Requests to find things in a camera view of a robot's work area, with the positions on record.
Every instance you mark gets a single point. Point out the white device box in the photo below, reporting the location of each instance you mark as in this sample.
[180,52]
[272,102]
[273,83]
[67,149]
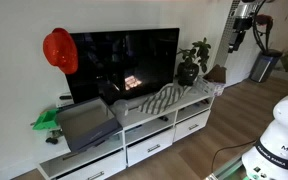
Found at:
[64,100]

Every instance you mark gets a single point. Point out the grey trash can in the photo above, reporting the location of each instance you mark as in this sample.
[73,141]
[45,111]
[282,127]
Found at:
[264,66]

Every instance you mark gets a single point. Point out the white cabinet drawer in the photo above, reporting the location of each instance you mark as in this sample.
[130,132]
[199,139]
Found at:
[192,126]
[97,168]
[150,146]

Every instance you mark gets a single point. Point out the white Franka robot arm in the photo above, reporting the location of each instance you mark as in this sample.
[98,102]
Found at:
[284,133]

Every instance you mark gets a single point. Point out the green plant in black pot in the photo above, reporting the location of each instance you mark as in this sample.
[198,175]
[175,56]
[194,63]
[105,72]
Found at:
[187,71]

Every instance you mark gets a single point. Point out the grey white striped towel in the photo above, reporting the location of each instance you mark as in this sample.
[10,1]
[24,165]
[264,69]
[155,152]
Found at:
[164,98]

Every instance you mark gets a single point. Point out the white television stand cabinet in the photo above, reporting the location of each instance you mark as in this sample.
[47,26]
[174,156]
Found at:
[137,117]

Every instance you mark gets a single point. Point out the red glitter hat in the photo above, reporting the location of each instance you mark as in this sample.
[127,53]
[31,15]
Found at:
[61,50]

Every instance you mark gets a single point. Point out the green plastic container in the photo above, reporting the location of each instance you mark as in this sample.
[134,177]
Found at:
[45,120]

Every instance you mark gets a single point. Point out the small black gadget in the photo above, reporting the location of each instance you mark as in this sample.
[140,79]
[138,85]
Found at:
[51,140]

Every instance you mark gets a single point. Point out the white wall vent grille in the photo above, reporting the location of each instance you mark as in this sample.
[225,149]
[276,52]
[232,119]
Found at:
[225,33]

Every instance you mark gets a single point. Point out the small black shelf item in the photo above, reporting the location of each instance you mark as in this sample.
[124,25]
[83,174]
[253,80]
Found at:
[164,118]

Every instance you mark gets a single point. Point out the translucent plastic cup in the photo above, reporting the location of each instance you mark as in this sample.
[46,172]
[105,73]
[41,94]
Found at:
[120,110]

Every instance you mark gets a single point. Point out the white purple printed carton box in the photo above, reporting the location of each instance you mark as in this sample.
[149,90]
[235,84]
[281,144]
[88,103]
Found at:
[214,87]

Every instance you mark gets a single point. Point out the black flat screen television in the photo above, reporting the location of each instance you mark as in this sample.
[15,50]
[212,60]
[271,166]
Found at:
[124,63]

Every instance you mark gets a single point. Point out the open navy cardboard box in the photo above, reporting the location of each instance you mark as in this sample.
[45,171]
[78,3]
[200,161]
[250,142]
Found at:
[90,133]

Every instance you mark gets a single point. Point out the metal robot base platform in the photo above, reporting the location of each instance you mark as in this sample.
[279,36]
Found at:
[230,168]

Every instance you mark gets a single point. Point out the gripper body block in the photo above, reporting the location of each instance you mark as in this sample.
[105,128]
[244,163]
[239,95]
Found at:
[243,24]

